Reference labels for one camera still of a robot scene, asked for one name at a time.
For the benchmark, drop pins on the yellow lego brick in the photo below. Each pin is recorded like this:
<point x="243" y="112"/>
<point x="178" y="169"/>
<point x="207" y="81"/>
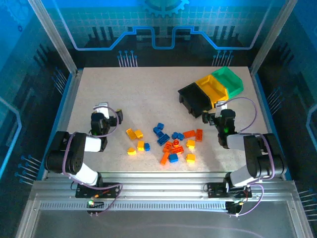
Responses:
<point x="139" y="134"/>
<point x="140" y="145"/>
<point x="190" y="143"/>
<point x="131" y="151"/>
<point x="131" y="134"/>
<point x="190" y="158"/>

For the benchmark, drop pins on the black plastic bin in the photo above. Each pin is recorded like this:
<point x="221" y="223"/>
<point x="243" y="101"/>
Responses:
<point x="195" y="95"/>

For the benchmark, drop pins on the yellow plastic bin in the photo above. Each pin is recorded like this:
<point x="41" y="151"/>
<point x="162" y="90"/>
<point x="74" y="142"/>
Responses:
<point x="210" y="86"/>

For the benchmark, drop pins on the round orange lego piece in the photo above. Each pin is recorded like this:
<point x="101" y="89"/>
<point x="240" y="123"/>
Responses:
<point x="176" y="143"/>

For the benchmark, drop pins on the green plastic bin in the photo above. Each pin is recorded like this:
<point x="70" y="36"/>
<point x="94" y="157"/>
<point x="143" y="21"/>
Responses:
<point x="227" y="77"/>

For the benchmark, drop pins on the large blue lego brick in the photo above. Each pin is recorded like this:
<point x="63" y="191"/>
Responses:
<point x="163" y="139"/>

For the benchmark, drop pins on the long orange lego brick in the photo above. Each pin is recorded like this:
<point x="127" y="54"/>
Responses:
<point x="164" y="158"/>

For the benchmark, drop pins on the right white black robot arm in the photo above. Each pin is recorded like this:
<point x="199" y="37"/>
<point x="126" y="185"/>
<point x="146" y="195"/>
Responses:
<point x="235" y="142"/>

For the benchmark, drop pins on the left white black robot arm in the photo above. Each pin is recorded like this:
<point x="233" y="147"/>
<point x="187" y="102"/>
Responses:
<point x="91" y="143"/>

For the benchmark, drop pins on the left black controller board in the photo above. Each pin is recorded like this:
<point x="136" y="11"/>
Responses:
<point x="96" y="205"/>

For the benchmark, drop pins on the black controller board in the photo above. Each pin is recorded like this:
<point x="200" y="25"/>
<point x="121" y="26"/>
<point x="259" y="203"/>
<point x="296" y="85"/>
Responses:
<point x="96" y="205"/>
<point x="232" y="207"/>

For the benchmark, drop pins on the right black controller board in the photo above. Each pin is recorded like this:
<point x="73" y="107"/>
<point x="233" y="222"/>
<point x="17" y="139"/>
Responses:
<point x="232" y="207"/>

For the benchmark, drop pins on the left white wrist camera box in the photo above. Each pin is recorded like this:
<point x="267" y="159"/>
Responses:
<point x="101" y="108"/>

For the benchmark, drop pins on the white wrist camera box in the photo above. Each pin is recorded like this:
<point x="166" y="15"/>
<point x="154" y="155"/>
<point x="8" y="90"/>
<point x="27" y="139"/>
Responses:
<point x="220" y="105"/>
<point x="101" y="108"/>

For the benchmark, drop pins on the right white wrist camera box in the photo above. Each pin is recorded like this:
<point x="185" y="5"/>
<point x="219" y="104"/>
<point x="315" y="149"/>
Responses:
<point x="220" y="105"/>

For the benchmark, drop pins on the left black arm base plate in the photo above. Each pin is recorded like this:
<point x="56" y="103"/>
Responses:
<point x="84" y="192"/>

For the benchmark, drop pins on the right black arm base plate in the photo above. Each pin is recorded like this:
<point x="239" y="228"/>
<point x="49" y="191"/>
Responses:
<point x="215" y="191"/>

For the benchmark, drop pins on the aluminium front frame rail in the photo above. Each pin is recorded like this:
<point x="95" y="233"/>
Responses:
<point x="161" y="188"/>

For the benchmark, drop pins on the right aluminium corner post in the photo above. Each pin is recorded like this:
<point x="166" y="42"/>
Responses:
<point x="272" y="37"/>

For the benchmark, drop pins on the aluminium corner post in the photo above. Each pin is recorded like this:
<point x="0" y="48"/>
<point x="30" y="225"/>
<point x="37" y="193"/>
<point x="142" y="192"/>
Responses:
<point x="54" y="37"/>
<point x="272" y="37"/>

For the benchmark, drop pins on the left aluminium corner post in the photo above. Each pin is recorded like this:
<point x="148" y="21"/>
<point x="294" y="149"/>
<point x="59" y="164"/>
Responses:
<point x="54" y="37"/>

